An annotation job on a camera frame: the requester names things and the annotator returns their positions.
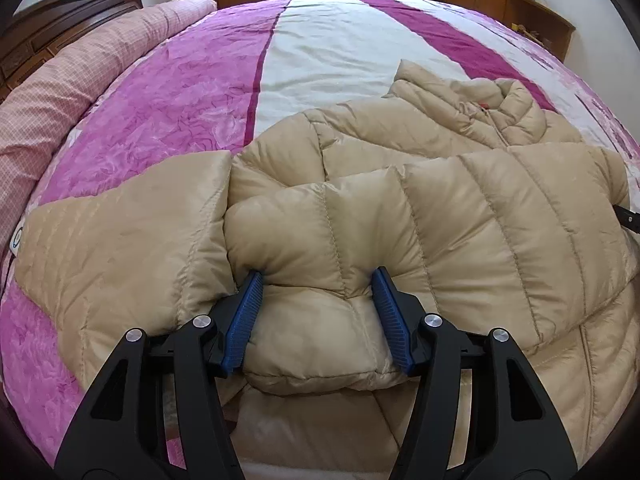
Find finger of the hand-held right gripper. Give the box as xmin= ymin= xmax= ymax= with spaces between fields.
xmin=612 ymin=204 xmax=640 ymax=235

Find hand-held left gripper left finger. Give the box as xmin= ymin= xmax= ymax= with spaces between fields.
xmin=52 ymin=270 xmax=264 ymax=480

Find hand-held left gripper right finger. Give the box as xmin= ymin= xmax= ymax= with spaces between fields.
xmin=372 ymin=266 xmax=586 ymax=480

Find beige down jacket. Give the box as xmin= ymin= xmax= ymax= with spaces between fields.
xmin=14 ymin=59 xmax=640 ymax=480

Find pink and white bedspread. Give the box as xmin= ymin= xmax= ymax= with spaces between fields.
xmin=0 ymin=0 xmax=640 ymax=480

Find pink checked pillow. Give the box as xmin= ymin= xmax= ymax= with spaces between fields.
xmin=0 ymin=0 xmax=218 ymax=261

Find dark wooden headboard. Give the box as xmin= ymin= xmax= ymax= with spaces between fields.
xmin=0 ymin=0 xmax=145 ymax=106

